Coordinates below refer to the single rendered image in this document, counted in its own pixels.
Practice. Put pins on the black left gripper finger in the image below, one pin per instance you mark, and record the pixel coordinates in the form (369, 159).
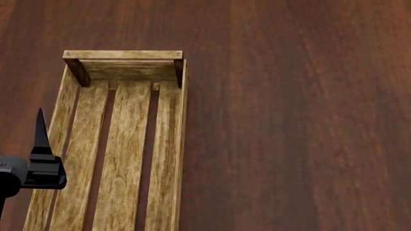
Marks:
(41, 134)

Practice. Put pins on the slatted wooden crate tray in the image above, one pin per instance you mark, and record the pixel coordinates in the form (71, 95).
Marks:
(128, 144)

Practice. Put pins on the grey camera on left gripper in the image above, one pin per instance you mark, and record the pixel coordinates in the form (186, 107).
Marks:
(11, 172)

